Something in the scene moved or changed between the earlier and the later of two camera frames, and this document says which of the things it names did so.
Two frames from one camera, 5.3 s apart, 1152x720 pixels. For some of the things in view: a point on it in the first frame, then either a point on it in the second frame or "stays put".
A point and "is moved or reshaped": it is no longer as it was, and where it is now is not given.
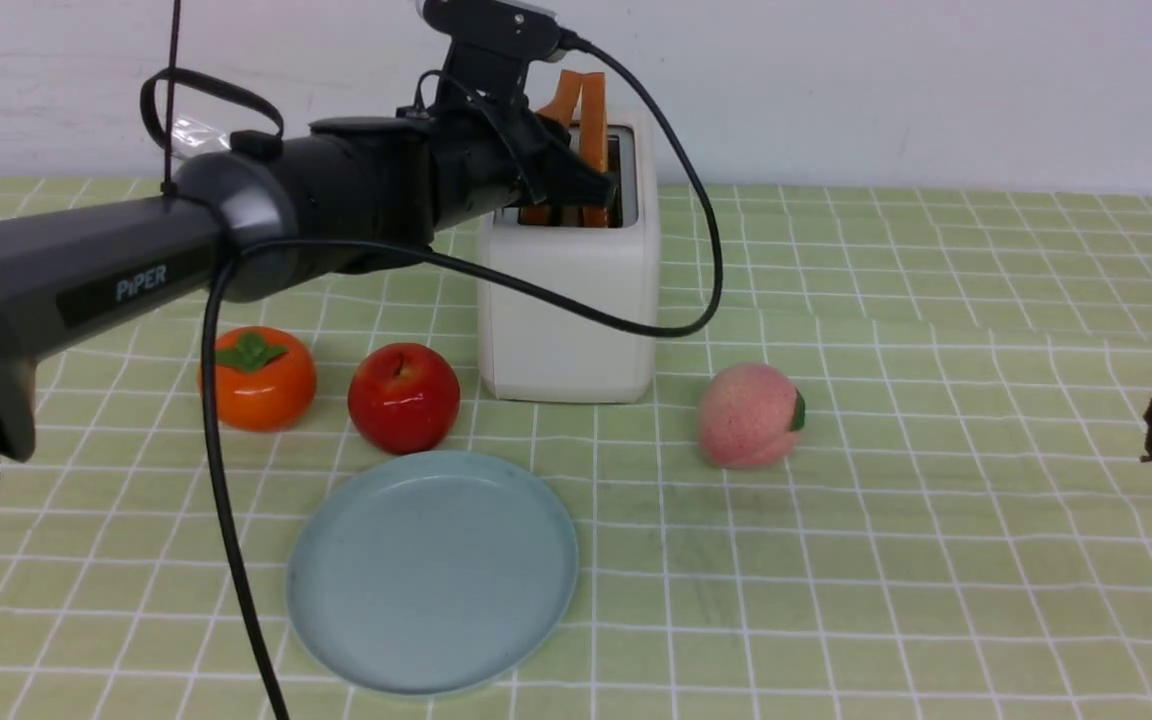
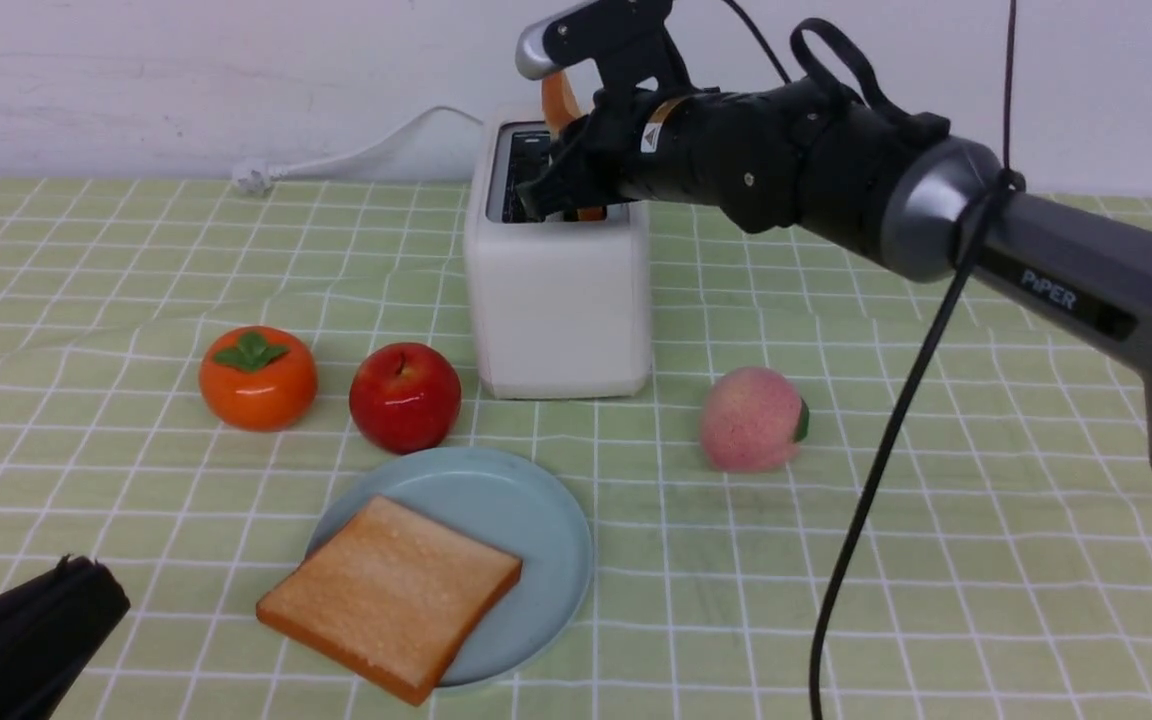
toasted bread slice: [563, 107] to [391, 597]
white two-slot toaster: [533, 351] stays put
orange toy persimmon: [266, 379] stays put
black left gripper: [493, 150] to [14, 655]
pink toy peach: [750, 416] stays put
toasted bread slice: [594, 139] is moved or reshaped
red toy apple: [404, 398] stays put
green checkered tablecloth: [967, 528] stays put
